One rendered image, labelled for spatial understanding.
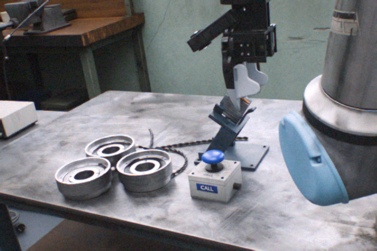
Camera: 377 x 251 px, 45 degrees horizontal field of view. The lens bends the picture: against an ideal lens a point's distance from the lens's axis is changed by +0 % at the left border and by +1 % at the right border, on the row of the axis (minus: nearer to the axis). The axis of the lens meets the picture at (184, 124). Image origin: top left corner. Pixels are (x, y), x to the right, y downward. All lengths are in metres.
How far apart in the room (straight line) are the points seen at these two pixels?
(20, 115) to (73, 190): 0.82
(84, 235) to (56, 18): 1.60
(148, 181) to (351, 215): 0.35
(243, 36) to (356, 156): 0.36
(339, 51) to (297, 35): 1.91
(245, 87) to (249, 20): 0.12
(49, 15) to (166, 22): 0.64
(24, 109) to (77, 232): 0.57
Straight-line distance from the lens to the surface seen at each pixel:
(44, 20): 2.55
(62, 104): 2.79
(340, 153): 0.51
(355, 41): 0.45
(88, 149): 0.99
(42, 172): 1.02
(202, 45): 0.85
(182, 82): 2.72
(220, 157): 0.77
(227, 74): 0.81
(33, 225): 2.01
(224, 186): 0.76
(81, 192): 0.85
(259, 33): 0.79
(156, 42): 2.73
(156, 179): 0.83
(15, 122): 1.63
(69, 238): 1.24
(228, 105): 0.88
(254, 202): 0.78
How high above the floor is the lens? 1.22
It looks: 22 degrees down
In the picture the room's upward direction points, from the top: 8 degrees counter-clockwise
